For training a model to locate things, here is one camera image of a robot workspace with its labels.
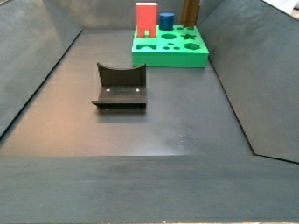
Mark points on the brown star prism block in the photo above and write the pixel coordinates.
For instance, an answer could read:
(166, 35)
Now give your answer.
(190, 12)

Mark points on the black curved fixture stand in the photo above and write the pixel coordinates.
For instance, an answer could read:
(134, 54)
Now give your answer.
(122, 86)

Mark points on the green shape sorter base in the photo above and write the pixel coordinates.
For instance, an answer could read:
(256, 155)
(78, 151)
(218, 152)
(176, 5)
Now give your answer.
(177, 48)

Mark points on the blue cylinder block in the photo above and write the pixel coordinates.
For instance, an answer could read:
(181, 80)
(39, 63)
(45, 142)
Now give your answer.
(166, 21)

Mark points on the red arch block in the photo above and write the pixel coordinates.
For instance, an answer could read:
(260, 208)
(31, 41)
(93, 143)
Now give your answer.
(146, 13)

